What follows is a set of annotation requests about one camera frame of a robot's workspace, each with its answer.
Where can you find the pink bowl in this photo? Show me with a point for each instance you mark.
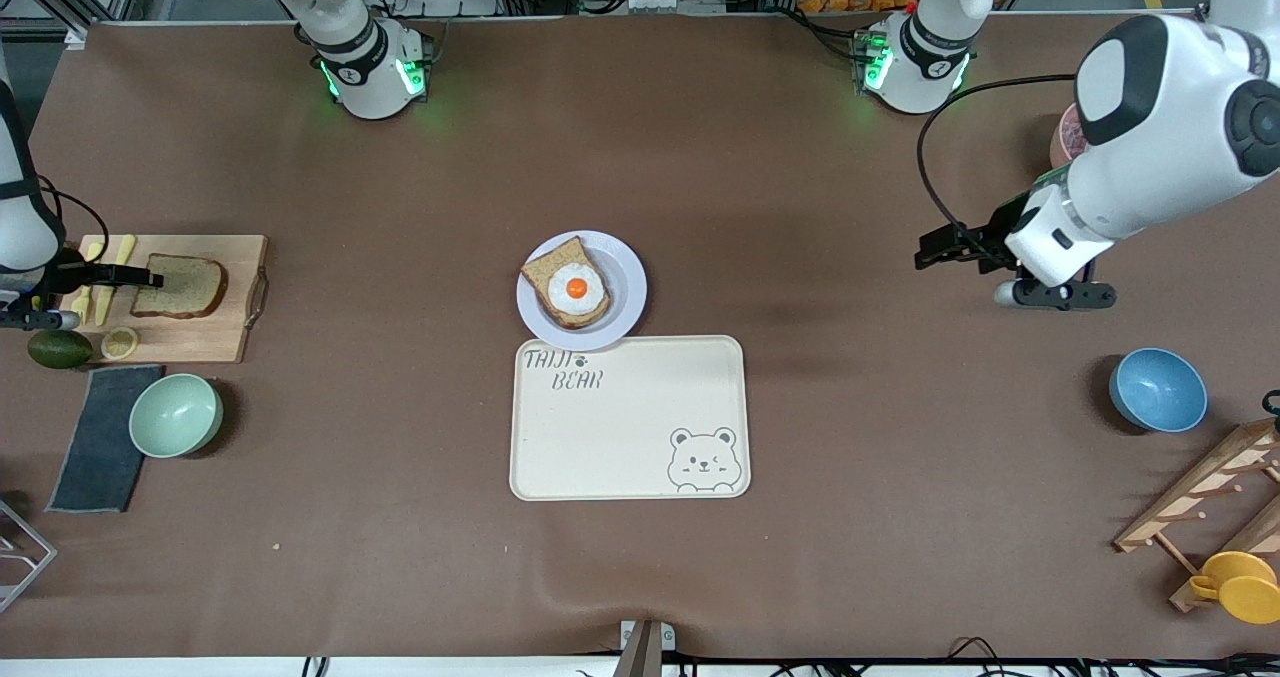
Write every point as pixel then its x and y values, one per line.
pixel 1065 137

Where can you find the fried egg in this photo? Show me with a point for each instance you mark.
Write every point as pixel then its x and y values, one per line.
pixel 577 289

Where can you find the lemon slice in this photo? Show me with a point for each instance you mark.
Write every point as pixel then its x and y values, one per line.
pixel 119 343

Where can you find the toast with fried egg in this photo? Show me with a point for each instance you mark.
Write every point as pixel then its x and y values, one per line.
pixel 550 272

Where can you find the cream tray with bear print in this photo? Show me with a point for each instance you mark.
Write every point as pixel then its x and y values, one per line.
pixel 620 427

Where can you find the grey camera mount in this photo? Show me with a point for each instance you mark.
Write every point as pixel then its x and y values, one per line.
pixel 640 649

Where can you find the plain brown bread slice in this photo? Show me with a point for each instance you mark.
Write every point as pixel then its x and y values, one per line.
pixel 190 292

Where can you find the wooden cup rack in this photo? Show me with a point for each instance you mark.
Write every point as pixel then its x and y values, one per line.
pixel 1210 487

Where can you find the blue bowl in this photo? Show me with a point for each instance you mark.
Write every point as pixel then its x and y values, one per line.
pixel 1158 390

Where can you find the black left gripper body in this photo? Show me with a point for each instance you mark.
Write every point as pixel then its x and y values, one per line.
pixel 993 236

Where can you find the wooden cutting board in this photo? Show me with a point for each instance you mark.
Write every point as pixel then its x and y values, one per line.
pixel 190 337

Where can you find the yellow cup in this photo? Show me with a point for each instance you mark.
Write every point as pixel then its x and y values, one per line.
pixel 1240 587

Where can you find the round white plate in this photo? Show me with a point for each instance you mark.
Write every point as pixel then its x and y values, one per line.
pixel 625 287

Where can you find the yellow plastic fork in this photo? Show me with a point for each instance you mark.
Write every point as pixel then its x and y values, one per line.
pixel 80 305

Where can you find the mint green bowl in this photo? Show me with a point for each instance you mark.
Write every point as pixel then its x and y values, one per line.
pixel 175 415

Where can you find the dark grey cloth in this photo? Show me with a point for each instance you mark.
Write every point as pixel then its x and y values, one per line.
pixel 100 457

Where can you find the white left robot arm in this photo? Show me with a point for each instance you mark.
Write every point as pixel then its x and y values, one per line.
pixel 1160 147

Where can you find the green avocado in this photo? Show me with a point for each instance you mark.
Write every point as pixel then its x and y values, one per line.
pixel 60 348

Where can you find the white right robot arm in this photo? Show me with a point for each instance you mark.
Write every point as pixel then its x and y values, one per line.
pixel 370 77

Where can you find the yellow plastic knife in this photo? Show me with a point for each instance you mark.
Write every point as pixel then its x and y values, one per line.
pixel 122 249

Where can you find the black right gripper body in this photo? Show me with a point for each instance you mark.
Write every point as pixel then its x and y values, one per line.
pixel 68 277

